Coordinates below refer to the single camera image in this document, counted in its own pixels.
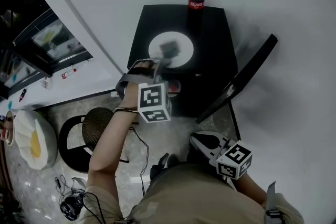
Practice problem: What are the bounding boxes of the red and white bowl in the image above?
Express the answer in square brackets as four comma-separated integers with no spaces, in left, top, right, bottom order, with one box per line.
[167,79,182,98]

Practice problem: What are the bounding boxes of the black round wicker chair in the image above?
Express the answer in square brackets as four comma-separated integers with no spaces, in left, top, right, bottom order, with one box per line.
[58,106,137,174]

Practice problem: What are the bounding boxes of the crumpled clear plastic bottle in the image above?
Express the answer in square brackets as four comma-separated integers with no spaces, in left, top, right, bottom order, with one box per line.
[40,77,52,90]

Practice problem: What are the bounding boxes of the person in white shirt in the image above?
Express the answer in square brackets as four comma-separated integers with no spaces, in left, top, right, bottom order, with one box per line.
[78,162,305,224]

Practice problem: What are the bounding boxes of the person's right black shoe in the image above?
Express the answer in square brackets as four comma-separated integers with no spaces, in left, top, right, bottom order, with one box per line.
[186,144,208,164]

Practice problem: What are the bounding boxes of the clear bottle with red label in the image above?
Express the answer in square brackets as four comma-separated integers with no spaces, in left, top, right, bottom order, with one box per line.
[61,67,78,80]

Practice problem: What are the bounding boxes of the round wooden side table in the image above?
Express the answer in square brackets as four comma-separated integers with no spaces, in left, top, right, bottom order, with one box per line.
[0,110,15,146]

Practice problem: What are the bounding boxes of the cola bottle with red cap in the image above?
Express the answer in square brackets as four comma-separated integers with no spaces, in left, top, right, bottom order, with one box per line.
[187,0,206,32]

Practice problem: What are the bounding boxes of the black cabinet with glass door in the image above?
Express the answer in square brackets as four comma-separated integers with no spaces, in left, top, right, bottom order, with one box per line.
[127,4,278,124]

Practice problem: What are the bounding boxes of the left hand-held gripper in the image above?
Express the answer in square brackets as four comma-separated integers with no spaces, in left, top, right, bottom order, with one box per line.
[115,57,174,123]

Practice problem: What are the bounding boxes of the grey shoulder strap black buckle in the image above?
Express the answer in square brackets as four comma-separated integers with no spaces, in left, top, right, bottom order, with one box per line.
[265,180,287,224]

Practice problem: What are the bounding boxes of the black body cable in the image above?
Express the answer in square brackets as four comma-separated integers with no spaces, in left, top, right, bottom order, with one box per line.
[82,191,106,224]

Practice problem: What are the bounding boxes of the black waist pouch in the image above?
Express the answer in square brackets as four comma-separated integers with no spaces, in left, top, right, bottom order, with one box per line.
[149,153,170,187]

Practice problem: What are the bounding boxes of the person's right forearm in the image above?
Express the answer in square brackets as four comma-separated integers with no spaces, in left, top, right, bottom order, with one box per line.
[230,173,267,205]

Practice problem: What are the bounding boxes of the person's left forearm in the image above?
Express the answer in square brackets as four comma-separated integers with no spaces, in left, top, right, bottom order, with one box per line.
[88,83,140,192]

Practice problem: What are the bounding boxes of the tangle of black cables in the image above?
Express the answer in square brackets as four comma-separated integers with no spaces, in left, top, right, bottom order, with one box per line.
[54,174,87,197]

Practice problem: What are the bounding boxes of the large white plate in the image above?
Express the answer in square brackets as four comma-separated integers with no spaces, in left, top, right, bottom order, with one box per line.
[148,31,194,69]

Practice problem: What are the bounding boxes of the person's left hand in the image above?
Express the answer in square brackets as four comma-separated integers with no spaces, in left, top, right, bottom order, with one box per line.
[128,59,160,78]

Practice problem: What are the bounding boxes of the black wrist band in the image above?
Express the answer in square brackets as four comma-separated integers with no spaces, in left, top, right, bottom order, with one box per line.
[114,106,139,114]

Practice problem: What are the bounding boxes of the white bean bag yellow centre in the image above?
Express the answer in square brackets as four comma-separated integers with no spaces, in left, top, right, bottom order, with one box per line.
[13,109,58,171]

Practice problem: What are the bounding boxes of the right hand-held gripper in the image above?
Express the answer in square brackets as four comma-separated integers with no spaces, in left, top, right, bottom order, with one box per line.
[190,131,253,180]

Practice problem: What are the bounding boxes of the black headset device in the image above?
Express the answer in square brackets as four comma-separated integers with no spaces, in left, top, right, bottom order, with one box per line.
[59,190,86,221]

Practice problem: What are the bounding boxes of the black-framed window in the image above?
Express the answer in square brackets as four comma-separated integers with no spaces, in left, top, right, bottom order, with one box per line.
[0,0,94,103]

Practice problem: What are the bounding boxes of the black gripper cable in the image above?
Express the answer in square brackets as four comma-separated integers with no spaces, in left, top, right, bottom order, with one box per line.
[128,125,150,197]

